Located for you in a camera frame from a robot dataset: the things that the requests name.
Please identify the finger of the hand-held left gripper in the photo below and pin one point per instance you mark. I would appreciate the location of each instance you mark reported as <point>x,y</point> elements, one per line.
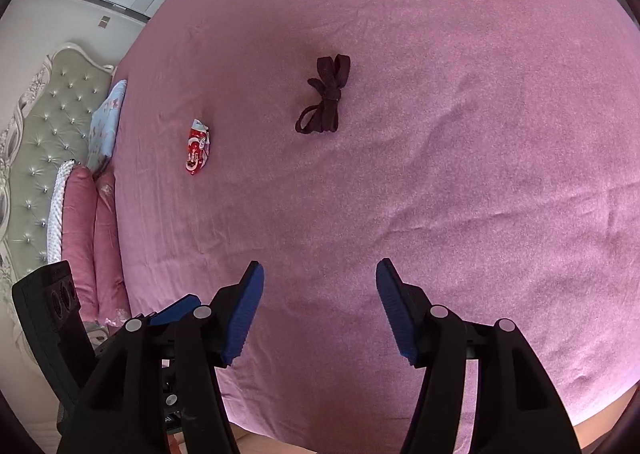
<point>175,310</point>

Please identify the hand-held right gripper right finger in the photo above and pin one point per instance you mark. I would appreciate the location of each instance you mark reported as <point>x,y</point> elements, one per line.
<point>395,314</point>

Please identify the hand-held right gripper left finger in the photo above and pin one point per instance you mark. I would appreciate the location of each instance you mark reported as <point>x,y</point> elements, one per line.
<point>245,314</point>

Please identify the white lace pillow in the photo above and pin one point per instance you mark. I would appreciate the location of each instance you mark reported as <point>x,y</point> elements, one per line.
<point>57,209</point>

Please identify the pink bedsheet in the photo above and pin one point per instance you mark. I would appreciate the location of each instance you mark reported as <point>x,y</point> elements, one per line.
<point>425,184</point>

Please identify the red and white snack wrapper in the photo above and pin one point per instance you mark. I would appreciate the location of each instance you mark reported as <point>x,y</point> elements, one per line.
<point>198,149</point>

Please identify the light blue floral pillow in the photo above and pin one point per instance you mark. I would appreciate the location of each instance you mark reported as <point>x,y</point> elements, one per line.
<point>106,129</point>

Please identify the grey tufted headboard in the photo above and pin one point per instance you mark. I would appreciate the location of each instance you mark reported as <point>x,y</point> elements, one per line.
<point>40,134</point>

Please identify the dark maroon ribbon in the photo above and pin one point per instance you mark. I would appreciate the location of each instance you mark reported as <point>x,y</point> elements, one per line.
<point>325,99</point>

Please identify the wooden bed frame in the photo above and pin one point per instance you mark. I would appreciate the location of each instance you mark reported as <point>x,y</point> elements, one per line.
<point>600,416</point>

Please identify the wall switch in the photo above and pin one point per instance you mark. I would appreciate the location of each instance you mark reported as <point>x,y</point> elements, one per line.
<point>104,21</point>

